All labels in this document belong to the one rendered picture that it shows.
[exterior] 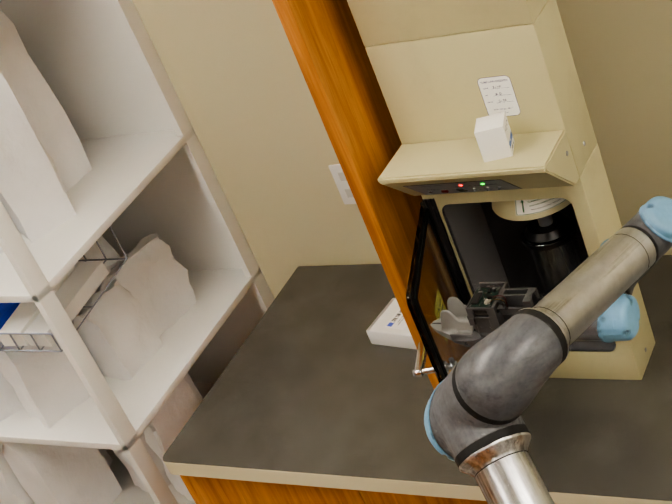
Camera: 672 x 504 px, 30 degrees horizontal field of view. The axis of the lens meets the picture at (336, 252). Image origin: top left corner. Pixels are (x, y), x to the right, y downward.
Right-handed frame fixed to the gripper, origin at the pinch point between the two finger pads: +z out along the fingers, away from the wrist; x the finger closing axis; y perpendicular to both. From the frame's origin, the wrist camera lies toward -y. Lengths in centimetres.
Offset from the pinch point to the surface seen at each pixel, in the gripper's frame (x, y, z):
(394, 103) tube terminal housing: -24.6, 31.6, 8.3
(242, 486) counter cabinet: 2, -43, 62
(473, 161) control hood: -16.5, 23.2, -7.8
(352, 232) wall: -68, -26, 61
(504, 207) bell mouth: -27.6, 5.9, -4.3
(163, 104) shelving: -63, 18, 95
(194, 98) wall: -68, 16, 89
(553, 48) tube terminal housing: -29, 36, -22
